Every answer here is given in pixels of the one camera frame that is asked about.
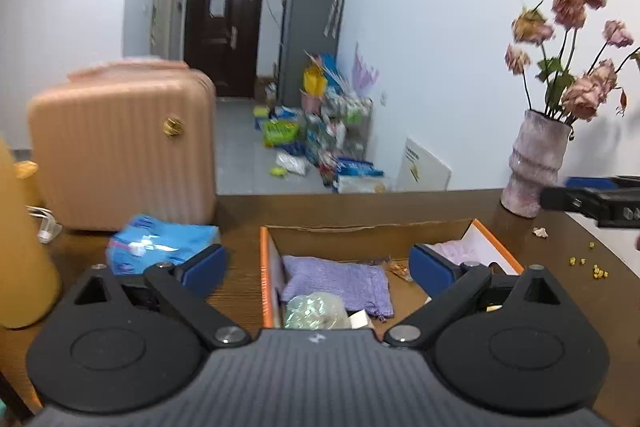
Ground grey ceramic vase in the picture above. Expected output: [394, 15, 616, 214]
[501, 109, 573, 219]

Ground yellow thermos jug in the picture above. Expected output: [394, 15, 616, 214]
[0, 134, 63, 330]

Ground small snack wrapper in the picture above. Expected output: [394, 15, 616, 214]
[387, 257, 413, 280]

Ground blue tissue pack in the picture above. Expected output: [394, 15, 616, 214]
[106, 213, 222, 275]

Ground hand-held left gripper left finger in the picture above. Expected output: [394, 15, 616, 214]
[74, 243, 252, 350]

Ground pile of household clutter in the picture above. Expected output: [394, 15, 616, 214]
[252, 52, 391, 194]

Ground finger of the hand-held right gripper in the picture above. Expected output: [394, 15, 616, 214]
[565, 177, 618, 189]
[541, 187, 601, 220]

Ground white cable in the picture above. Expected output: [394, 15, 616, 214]
[25, 205, 63, 243]

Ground dark brown entrance door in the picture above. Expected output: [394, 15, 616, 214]
[184, 0, 266, 98]

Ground grey refrigerator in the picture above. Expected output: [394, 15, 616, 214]
[277, 0, 346, 108]

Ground white board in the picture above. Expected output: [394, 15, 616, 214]
[397, 137, 452, 192]

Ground red and orange cardboard box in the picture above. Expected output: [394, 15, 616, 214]
[259, 218, 525, 330]

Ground dried pink flowers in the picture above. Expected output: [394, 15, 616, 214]
[504, 0, 640, 124]

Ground white interior door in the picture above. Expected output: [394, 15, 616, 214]
[150, 0, 177, 58]

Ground clear plastic bag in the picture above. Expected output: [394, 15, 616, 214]
[285, 292, 353, 330]

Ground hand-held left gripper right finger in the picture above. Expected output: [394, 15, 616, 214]
[382, 243, 562, 349]

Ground pink ribbed suitcase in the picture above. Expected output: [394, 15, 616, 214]
[27, 59, 218, 233]

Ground yellow crumbs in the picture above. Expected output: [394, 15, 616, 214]
[567, 242, 608, 280]

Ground purple knit cloth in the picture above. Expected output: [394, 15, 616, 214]
[280, 254, 393, 320]

